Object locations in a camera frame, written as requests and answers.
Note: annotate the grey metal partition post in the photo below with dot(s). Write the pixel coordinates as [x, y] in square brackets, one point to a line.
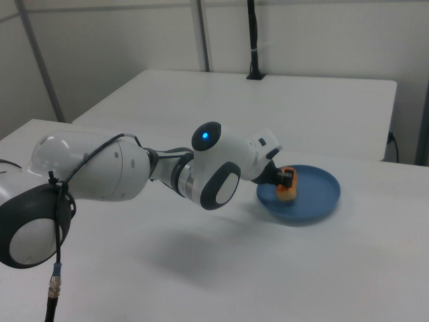
[202, 33]
[42, 63]

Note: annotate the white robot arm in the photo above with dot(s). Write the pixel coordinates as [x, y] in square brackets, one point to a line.
[110, 167]

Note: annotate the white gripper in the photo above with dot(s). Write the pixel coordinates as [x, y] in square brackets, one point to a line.
[263, 151]

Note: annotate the blue round plate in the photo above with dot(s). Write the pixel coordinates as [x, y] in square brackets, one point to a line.
[311, 198]

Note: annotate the orange bread piece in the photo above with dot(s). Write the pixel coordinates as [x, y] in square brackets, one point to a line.
[288, 194]

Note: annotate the white side table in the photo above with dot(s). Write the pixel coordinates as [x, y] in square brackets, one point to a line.
[268, 104]

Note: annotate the black camera pole with clamp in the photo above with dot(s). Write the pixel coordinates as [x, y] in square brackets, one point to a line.
[253, 37]

